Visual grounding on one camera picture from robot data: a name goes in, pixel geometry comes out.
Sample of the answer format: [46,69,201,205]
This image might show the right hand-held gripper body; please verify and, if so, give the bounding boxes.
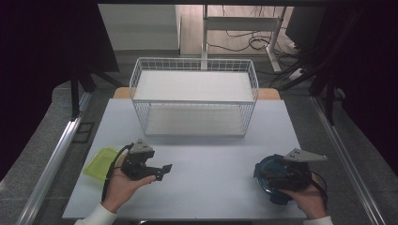
[267,148,329,192]

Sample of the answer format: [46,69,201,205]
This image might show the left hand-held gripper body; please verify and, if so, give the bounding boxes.
[120,139,164,182]

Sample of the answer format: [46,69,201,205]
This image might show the round blue-lidded glass container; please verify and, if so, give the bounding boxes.
[253,154,302,206]

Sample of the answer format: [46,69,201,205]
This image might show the green plastic container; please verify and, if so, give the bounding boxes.
[82,146,122,183]

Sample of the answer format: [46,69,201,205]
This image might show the white wire shelf rack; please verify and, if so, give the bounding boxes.
[129,56,260,139]

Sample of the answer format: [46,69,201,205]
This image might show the person's right hand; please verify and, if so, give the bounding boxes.
[280,172,329,220]

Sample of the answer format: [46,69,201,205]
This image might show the person's left hand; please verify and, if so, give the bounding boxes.
[101,153,157,215]

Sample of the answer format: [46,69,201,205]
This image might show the wooden table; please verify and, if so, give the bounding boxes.
[112,86,282,101]

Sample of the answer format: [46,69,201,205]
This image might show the black metal stand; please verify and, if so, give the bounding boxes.
[277,8,361,127]

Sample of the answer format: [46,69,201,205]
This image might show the black tripod stand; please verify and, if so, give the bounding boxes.
[69,61,124,122]

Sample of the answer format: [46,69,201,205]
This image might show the white power strip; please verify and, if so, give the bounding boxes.
[287,67,305,82]

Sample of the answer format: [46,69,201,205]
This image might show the black curtain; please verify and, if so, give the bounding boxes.
[0,0,120,183]
[325,0,398,176]

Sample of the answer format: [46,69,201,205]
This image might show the white cabinet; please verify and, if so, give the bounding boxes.
[98,3,181,52]

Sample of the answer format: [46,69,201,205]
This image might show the left hand-held gripper black cable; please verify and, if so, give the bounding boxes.
[100,142,135,203]

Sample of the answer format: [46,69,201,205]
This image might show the hand-held gripper black cable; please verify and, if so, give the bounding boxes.
[100,142,135,203]
[309,171,329,202]

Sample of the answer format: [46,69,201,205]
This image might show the right hand-held gripper black cable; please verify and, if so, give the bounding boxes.
[309,171,329,202]

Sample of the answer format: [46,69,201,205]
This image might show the aluminium rail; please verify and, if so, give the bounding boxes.
[14,91,94,225]
[311,95,388,225]

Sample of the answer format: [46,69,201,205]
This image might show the black floor cables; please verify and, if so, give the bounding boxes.
[206,5,302,54]

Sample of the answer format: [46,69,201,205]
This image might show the white metal desk frame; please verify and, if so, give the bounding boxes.
[201,4,288,73]

